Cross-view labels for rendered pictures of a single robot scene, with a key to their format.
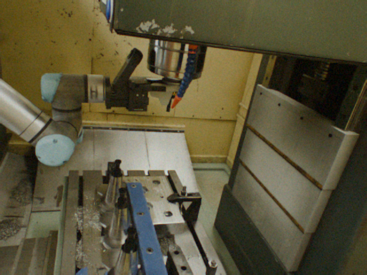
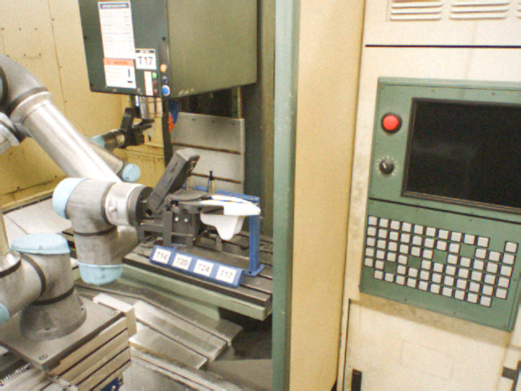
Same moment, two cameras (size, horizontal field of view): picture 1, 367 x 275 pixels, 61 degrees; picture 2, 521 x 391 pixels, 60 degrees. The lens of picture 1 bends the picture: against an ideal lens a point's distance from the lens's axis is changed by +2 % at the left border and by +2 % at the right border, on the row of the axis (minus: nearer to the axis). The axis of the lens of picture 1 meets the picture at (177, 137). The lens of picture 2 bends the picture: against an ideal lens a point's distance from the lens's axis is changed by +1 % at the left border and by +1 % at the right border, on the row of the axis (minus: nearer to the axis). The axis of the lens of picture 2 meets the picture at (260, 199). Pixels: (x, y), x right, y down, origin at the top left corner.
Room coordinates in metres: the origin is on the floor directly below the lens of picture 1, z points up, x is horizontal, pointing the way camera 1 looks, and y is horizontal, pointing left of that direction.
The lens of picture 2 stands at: (-1.03, 1.02, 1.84)
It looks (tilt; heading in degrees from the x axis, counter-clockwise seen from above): 20 degrees down; 319
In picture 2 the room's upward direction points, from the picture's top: straight up
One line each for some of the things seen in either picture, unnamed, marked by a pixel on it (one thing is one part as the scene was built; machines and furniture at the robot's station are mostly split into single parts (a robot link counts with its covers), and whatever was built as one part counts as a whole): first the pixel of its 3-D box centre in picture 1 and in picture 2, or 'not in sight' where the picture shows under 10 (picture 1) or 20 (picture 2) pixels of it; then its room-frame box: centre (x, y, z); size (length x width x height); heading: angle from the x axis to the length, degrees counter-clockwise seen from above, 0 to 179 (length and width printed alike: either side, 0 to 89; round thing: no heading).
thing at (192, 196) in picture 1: (183, 202); not in sight; (0.98, -0.06, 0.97); 0.13 x 0.03 x 0.15; 110
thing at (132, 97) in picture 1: (127, 92); (129, 135); (0.82, 0.16, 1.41); 0.12 x 0.08 x 0.09; 110
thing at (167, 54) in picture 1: (177, 51); (146, 102); (0.87, 0.04, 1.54); 0.16 x 0.16 x 0.12
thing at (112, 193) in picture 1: (115, 187); not in sight; (0.59, 0.12, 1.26); 0.04 x 0.04 x 0.07
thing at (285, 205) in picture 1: (275, 170); (207, 161); (1.02, -0.38, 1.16); 0.48 x 0.05 x 0.51; 20
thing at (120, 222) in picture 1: (120, 219); (189, 183); (0.48, 0.08, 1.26); 0.04 x 0.04 x 0.07
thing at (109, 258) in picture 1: (121, 258); not in sight; (0.43, 0.06, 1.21); 0.07 x 0.05 x 0.01; 110
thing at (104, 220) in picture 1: (116, 219); not in sight; (0.53, 0.10, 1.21); 0.07 x 0.05 x 0.01; 110
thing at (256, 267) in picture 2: not in sight; (254, 239); (0.24, -0.06, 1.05); 0.10 x 0.05 x 0.30; 110
